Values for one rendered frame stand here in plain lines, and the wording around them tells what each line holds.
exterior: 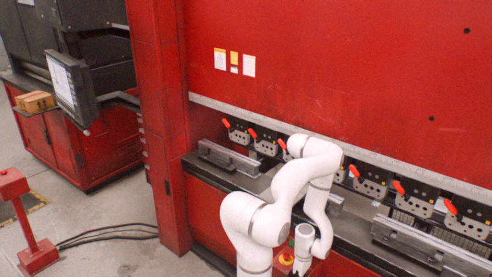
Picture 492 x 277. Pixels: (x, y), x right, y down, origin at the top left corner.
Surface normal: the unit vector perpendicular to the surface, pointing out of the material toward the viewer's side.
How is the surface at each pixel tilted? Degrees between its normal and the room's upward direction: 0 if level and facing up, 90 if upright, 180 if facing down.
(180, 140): 90
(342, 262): 90
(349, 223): 0
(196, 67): 90
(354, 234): 0
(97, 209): 0
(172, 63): 90
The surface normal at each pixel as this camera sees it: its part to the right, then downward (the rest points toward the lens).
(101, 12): 0.68, 0.34
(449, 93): -0.64, 0.35
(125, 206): 0.00, -0.89
